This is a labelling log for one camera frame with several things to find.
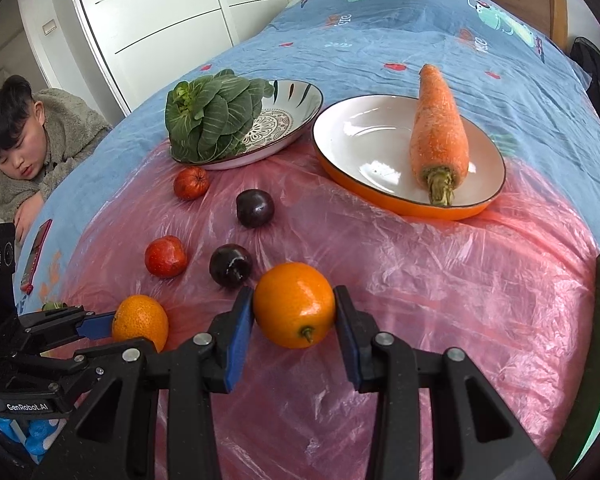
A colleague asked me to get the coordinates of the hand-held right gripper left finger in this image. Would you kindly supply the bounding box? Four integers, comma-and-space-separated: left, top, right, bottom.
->
30, 286, 255, 480

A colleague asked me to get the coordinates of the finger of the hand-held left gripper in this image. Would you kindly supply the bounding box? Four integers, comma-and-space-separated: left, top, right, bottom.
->
17, 306, 118, 346
50, 338, 153, 396

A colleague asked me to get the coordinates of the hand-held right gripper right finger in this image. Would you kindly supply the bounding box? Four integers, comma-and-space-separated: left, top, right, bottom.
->
332, 285, 558, 480

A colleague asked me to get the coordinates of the orange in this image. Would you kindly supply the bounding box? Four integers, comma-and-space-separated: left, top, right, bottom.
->
111, 294, 170, 353
252, 262, 337, 350

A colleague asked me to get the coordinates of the dark purple plum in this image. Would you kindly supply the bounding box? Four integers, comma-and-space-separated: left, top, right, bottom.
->
236, 189, 275, 229
209, 243, 254, 290

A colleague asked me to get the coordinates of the small red apple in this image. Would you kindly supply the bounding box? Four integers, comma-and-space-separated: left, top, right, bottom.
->
144, 235, 188, 279

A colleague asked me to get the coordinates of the red tomato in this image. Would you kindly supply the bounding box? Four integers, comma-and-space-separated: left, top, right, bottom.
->
173, 166, 211, 201

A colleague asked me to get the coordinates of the red smartphone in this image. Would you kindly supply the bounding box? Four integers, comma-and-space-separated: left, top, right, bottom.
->
19, 218, 53, 293

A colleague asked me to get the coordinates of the pink plastic sheet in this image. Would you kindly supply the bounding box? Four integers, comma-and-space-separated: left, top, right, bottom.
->
27, 135, 600, 480

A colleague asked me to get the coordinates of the orange-rimmed white plate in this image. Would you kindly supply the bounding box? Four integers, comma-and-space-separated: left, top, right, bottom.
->
311, 95, 507, 222

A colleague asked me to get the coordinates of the bok choy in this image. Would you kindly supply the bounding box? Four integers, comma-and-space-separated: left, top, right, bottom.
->
165, 71, 276, 163

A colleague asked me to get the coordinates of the carrot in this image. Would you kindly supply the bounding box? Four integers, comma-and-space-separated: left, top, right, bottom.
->
410, 64, 470, 207

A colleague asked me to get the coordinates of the patterned white plate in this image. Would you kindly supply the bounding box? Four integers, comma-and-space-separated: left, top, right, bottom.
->
169, 79, 325, 171

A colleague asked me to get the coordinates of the white wardrobe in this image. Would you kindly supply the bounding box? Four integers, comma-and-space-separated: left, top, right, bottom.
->
62, 0, 308, 113

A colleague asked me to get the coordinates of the black backpack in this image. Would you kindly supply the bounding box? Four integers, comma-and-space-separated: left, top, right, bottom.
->
570, 36, 600, 121

